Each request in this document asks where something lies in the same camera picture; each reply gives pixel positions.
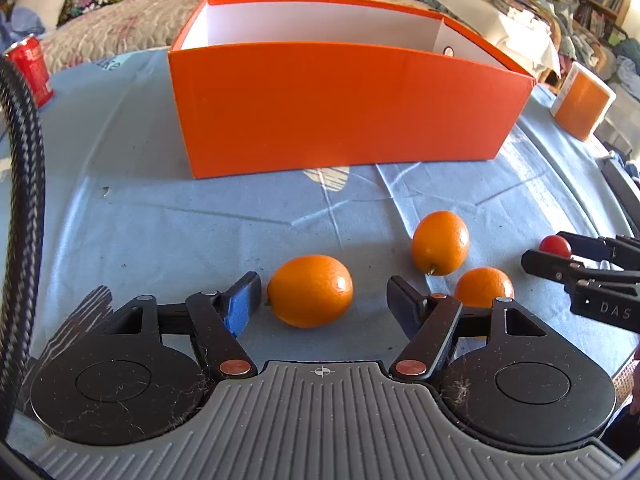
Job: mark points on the orange cylindrical canister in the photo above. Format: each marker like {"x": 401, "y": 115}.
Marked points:
{"x": 582, "y": 102}

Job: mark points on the blue printed tablecloth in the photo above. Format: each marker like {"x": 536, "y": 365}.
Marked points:
{"x": 110, "y": 235}

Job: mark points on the red cherry tomato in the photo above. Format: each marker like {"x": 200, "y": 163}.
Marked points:
{"x": 556, "y": 245}

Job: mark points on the small orange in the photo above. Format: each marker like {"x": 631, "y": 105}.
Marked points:
{"x": 479, "y": 287}

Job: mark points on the red soda can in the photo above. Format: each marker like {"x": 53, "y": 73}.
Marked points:
{"x": 27, "y": 56}

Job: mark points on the quilted floral sofa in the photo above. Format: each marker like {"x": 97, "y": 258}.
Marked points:
{"x": 127, "y": 26}

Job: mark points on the rattan chair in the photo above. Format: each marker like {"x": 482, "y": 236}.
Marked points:
{"x": 572, "y": 42}

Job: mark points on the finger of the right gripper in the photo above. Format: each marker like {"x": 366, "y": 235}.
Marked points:
{"x": 612, "y": 249}
{"x": 562, "y": 270}

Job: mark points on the orange kumquat front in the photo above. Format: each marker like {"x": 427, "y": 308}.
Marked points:
{"x": 310, "y": 291}

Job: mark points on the white side table cloth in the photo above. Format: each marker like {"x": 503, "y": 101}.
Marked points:
{"x": 518, "y": 34}

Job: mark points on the orange cardboard box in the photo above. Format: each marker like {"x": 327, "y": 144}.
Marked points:
{"x": 273, "y": 85}

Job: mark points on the orange kumquat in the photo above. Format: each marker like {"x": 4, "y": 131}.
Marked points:
{"x": 440, "y": 243}
{"x": 310, "y": 291}

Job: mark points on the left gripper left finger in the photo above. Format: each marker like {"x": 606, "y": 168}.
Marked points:
{"x": 217, "y": 321}

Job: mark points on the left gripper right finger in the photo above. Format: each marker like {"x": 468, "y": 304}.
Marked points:
{"x": 429, "y": 322}

